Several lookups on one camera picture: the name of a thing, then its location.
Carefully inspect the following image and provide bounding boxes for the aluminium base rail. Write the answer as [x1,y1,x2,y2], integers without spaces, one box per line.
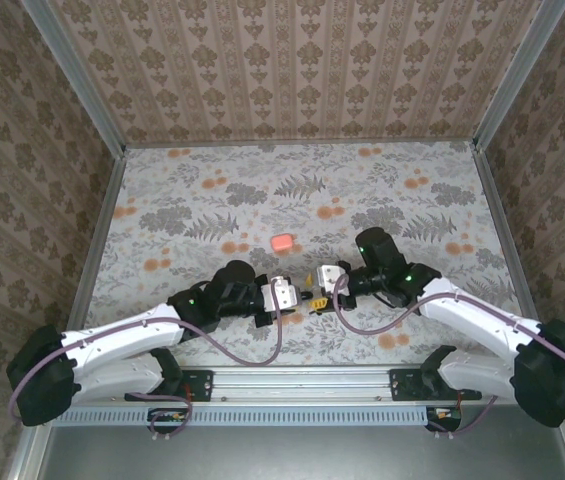
[126,364,518,402]

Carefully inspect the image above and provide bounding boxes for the aluminium table side rail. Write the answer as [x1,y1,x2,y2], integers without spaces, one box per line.
[69,155,127,326]
[472,149,546,326]

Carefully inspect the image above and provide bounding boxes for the floral tablecloth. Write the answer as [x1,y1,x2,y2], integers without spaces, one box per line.
[84,142,533,369]

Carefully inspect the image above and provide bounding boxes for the black controller board with wires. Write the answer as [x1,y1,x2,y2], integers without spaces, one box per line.
[425,405,463,432]
[147,407,188,432]

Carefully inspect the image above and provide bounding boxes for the grey slotted cable duct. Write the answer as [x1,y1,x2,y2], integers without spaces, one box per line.
[54,405,431,426]

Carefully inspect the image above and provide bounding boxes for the aluminium frame post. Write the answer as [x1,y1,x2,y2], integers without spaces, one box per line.
[471,0,565,151]
[19,0,128,159]

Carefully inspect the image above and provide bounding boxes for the grey metal sheet panel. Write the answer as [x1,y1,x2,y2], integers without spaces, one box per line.
[36,404,565,480]

